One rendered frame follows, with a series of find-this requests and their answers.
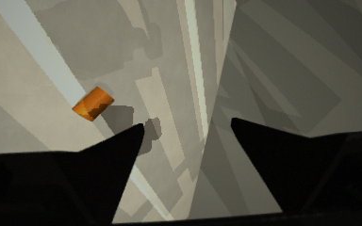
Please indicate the orange knob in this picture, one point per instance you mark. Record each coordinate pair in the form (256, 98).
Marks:
(93, 104)

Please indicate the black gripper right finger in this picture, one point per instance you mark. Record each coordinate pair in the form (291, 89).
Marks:
(295, 168)

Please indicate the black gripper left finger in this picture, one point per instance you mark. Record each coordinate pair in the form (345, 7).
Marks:
(95, 178)

